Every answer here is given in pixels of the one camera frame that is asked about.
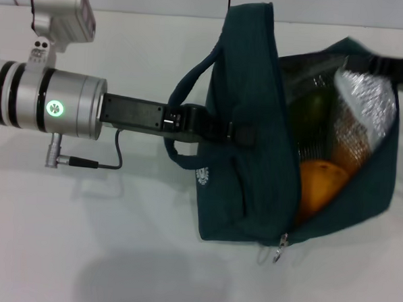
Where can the green cucumber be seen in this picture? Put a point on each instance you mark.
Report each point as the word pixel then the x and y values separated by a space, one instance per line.
pixel 312 109

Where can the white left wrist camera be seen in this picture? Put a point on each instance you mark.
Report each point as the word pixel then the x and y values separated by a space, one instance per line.
pixel 66 15

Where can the teal fabric lunch bag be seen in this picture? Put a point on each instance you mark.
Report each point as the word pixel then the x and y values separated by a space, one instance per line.
pixel 245 160

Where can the orange yellow pear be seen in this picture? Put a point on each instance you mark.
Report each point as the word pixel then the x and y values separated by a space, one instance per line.
pixel 317 191

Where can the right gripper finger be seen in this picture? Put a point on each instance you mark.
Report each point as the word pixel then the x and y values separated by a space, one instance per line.
pixel 391 68

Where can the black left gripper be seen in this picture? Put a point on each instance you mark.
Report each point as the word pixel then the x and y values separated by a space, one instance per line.
pixel 139 114

